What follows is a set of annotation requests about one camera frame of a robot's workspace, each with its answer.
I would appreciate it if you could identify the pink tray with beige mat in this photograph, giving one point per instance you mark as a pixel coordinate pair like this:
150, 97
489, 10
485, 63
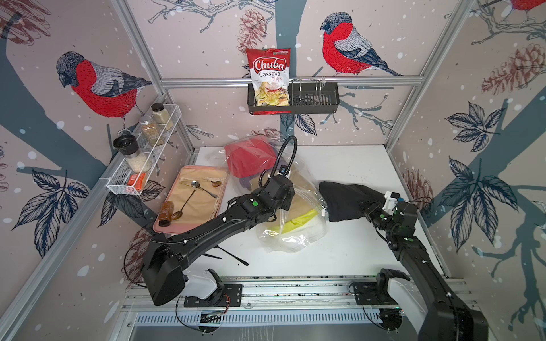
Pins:
202, 207

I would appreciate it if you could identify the black lid spice jar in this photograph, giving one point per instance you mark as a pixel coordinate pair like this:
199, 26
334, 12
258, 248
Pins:
128, 146

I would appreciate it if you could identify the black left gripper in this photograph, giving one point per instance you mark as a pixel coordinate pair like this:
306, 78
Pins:
288, 199

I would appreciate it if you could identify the black trousers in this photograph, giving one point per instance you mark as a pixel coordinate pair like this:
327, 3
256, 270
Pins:
348, 202

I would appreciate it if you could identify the brown spice jar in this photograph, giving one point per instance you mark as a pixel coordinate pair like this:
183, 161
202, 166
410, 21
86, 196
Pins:
151, 132

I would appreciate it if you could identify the black plastic fork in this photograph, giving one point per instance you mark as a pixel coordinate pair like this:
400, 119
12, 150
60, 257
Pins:
242, 261

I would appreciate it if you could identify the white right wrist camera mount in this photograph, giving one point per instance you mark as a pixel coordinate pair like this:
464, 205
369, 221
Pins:
391, 202

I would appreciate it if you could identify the yellow spice jar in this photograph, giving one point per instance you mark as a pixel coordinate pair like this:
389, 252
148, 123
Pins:
161, 115

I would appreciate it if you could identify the red folded garment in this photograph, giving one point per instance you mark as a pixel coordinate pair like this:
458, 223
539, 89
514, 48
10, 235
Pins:
250, 156

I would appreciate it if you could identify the metal spoon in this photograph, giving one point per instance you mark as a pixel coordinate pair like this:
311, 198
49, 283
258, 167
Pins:
196, 186

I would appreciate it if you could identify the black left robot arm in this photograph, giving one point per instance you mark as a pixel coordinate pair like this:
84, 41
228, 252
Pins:
166, 262

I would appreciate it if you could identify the beige knitted garment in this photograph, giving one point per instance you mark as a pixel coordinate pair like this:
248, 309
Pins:
305, 199

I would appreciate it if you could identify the amber sauce bottle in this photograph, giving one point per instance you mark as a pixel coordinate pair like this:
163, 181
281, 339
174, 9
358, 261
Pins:
165, 214

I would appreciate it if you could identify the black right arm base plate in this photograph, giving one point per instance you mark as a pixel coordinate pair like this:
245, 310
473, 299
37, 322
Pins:
366, 293

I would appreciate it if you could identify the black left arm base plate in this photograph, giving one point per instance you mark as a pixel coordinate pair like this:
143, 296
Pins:
226, 296

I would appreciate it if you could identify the clear acrylic spice shelf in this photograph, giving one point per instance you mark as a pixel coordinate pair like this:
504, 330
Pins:
117, 182

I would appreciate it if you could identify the clear plastic vacuum bag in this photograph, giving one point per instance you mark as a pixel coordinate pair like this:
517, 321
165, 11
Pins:
303, 237

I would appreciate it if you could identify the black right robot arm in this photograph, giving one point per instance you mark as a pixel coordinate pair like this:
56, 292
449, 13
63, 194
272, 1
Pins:
447, 316

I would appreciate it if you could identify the small red packet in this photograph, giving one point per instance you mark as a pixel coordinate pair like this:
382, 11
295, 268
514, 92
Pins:
137, 181

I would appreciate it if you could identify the red Chuba cassava chips bag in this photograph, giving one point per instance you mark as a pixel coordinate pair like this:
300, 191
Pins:
269, 72

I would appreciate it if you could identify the black wire wall basket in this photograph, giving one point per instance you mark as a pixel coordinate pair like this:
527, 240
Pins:
304, 98

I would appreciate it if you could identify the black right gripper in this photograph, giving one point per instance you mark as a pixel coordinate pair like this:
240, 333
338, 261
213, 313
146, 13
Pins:
372, 211

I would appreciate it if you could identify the neon yellow garment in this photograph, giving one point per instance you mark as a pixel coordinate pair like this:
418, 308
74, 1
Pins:
295, 223

